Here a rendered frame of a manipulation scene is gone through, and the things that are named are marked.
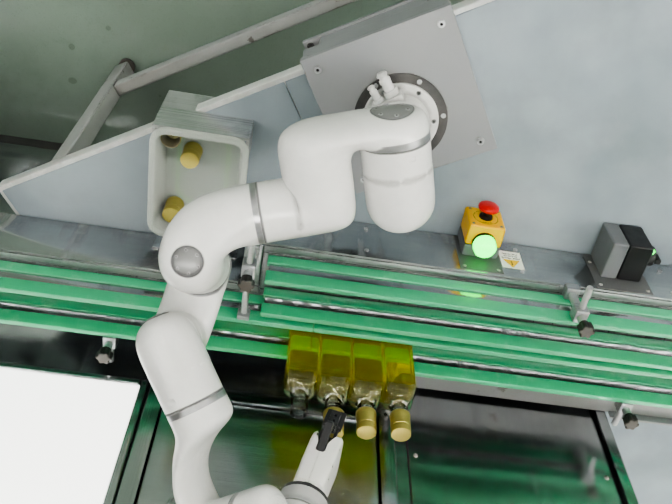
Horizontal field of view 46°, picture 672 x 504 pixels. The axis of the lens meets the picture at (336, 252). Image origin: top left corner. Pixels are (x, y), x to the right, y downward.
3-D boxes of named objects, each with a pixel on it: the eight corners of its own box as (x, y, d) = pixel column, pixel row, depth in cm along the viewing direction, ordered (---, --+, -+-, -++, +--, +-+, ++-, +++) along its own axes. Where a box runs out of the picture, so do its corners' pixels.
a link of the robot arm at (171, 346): (274, 365, 102) (278, 355, 117) (205, 218, 103) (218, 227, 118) (159, 420, 102) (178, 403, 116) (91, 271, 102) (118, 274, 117)
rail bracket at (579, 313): (556, 291, 150) (573, 337, 138) (569, 260, 145) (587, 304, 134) (577, 294, 150) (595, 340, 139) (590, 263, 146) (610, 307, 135)
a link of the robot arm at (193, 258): (259, 188, 115) (161, 204, 114) (252, 174, 101) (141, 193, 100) (275, 281, 114) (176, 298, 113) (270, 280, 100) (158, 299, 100)
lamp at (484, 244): (469, 250, 151) (471, 259, 148) (475, 231, 148) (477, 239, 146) (491, 253, 151) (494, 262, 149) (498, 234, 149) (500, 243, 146)
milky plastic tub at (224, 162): (155, 210, 155) (146, 234, 148) (159, 106, 143) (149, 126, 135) (243, 223, 156) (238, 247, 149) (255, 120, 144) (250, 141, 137)
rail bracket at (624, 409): (594, 395, 164) (611, 443, 153) (605, 371, 161) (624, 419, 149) (612, 397, 165) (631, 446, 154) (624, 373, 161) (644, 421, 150)
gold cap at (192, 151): (184, 139, 145) (179, 150, 141) (203, 142, 145) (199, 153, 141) (183, 156, 146) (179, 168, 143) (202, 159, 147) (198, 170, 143)
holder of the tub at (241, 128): (156, 232, 158) (148, 253, 152) (160, 106, 143) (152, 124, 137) (241, 243, 160) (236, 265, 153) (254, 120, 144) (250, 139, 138)
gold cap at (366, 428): (353, 419, 135) (354, 438, 132) (357, 404, 133) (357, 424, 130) (374, 422, 136) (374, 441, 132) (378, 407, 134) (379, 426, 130)
